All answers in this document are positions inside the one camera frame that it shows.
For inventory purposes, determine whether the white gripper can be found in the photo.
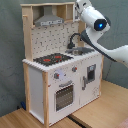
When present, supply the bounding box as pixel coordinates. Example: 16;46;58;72
76;0;91;13

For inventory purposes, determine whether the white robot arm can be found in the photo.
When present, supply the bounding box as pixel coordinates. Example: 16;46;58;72
76;0;128;68

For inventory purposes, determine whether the wooden toy kitchen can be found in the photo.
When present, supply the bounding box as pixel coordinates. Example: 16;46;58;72
22;2;103;127

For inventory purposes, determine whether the grey range hood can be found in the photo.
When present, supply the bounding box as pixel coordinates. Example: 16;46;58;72
34;6;64;27

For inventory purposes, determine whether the black toy faucet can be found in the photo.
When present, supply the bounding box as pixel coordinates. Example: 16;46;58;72
67;33;81;49

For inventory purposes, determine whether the grey toy sink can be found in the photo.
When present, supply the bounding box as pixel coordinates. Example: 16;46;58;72
65;47;94;56

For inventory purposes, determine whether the right red stove knob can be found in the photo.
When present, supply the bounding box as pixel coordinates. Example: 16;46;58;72
71;65;79;73

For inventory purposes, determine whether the red stove knob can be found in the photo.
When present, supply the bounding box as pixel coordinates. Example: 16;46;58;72
54;73;60;79
71;65;79;73

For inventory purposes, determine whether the white cabinet door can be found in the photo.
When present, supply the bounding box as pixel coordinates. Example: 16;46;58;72
80;56;102;106

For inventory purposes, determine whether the black toy stovetop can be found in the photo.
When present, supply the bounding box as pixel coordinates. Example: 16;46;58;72
34;53;71;66

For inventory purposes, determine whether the left red stove knob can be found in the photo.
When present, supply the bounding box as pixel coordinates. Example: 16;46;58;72
54;73;60;79

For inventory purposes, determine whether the white oven door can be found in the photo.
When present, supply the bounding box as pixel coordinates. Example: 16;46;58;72
55;81;74;111

